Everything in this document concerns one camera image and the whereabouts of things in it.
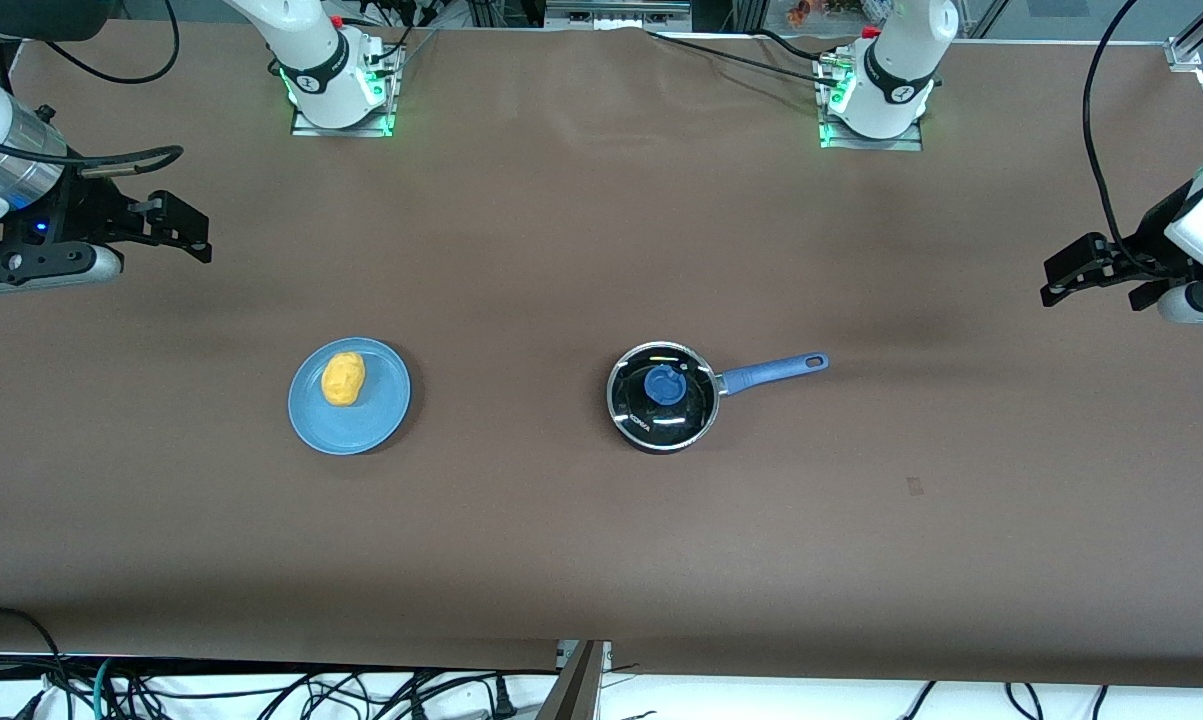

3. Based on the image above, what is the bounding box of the aluminium frame corner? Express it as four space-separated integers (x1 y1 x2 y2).
1165 0 1203 73

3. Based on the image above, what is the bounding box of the yellow potato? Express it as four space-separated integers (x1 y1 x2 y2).
321 351 366 407

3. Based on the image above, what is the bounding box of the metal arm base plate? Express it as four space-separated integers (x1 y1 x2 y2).
818 50 925 152
290 30 399 139

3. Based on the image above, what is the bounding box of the glass lid with blue knob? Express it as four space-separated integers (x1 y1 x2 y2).
608 343 719 448

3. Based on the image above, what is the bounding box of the thick black looped cable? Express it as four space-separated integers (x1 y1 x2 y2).
0 606 67 720

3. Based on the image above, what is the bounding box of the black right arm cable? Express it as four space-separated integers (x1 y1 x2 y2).
0 0 185 181

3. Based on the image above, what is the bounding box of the blue round plate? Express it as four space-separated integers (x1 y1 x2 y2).
288 337 412 456

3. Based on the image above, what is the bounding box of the silver metal rail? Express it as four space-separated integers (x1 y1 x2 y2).
545 0 694 31

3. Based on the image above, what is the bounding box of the teal cable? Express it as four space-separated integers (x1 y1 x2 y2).
89 658 124 720

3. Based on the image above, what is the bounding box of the black cable across table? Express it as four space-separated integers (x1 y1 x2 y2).
649 30 842 83

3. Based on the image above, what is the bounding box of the black pot with blue handle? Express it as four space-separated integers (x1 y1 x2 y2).
606 341 830 455

